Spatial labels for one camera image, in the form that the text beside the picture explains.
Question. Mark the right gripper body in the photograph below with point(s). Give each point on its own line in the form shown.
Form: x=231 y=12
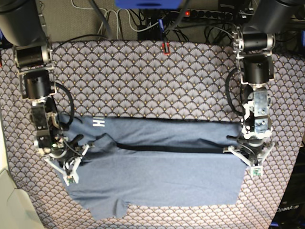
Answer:
x=52 y=142

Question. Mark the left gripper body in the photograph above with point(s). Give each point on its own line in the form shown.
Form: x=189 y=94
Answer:
x=256 y=145

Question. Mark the blue T-shirt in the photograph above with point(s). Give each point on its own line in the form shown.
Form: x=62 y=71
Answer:
x=154 y=163

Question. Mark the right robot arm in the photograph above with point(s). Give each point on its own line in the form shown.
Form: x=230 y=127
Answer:
x=23 y=25

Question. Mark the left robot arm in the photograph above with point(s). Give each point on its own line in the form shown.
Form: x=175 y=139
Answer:
x=253 y=44

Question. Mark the black OpenArm base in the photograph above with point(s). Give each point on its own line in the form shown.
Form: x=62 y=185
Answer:
x=291 y=211

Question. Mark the fan-patterned tablecloth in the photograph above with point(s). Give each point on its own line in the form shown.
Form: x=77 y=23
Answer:
x=135 y=79

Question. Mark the red and black clamp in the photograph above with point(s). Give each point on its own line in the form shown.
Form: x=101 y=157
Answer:
x=166 y=48

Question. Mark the black power strip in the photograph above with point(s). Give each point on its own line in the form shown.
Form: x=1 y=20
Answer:
x=208 y=14

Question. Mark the blue box at top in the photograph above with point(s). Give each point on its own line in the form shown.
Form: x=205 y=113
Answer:
x=148 y=4

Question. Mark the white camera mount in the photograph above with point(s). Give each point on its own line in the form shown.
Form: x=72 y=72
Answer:
x=253 y=157
x=68 y=162

